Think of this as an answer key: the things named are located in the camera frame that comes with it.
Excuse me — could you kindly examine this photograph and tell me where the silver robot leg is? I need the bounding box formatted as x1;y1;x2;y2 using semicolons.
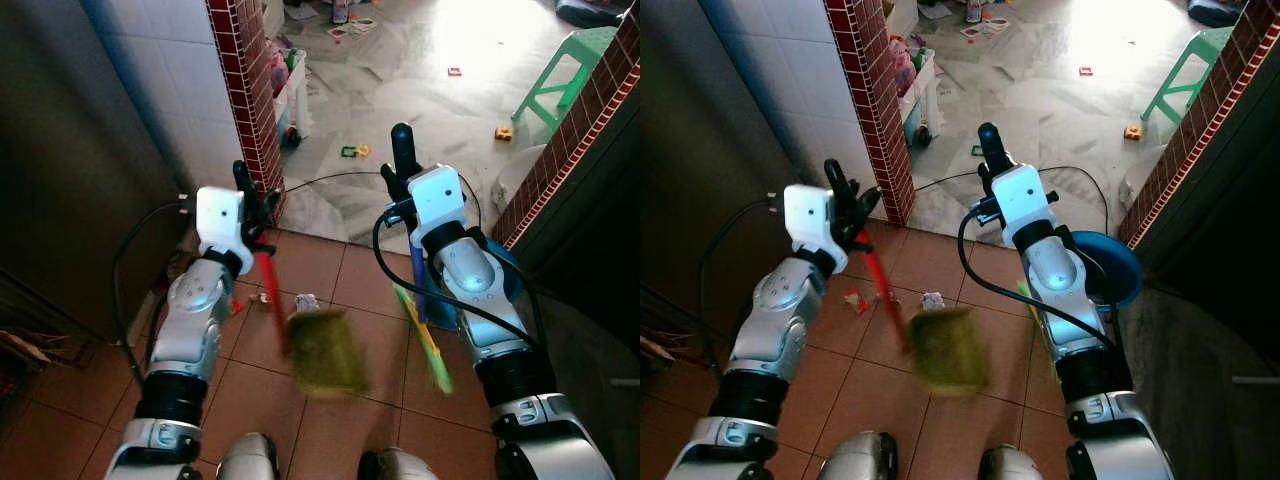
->
977;444;1062;480
214;431;282;480
814;429;899;480
357;446;442;480

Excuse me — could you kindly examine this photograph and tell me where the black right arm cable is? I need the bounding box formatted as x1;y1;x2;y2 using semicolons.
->
371;170;548;353
956;165;1126;351

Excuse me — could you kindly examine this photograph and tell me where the silver right robot leg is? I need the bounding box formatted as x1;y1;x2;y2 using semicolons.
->
357;446;442;480
977;444;1062;480

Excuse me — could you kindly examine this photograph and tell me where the white storage cart with toys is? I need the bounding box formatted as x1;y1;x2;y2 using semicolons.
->
266;38;312;148
889;34;947;143

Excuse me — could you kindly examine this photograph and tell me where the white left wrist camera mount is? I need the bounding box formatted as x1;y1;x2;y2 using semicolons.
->
195;186;252;277
783;184;852;273

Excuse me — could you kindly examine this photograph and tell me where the dark blue cloth bundle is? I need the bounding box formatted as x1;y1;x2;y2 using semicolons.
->
1187;0;1247;28
554;0;633;28

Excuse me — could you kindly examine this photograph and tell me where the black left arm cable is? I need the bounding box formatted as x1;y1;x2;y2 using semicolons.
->
697;192;787;376
111;195;197;393

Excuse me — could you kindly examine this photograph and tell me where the green plastic stool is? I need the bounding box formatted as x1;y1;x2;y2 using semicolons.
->
1142;26;1237;127
511;26;620;132

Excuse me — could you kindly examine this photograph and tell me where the red-handled green broom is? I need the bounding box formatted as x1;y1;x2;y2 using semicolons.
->
858;228;994;398
253;248;372;399

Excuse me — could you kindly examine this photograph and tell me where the blue dustpan with green edge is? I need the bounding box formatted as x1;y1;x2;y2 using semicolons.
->
1016;230;1144;335
391;236;524;395

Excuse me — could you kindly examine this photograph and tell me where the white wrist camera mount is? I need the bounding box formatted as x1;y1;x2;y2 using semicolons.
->
990;164;1060;247
407;164;470;248
783;184;852;273
195;186;252;277

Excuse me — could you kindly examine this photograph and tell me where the silver left robot leg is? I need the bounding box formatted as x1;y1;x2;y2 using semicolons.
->
214;431;282;480
814;429;899;480

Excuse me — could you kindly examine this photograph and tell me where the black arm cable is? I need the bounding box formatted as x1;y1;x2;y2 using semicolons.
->
956;165;1126;351
697;192;787;376
111;195;197;393
371;170;548;353

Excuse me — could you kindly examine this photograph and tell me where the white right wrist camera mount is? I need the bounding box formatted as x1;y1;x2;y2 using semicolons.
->
990;164;1060;247
407;164;470;248

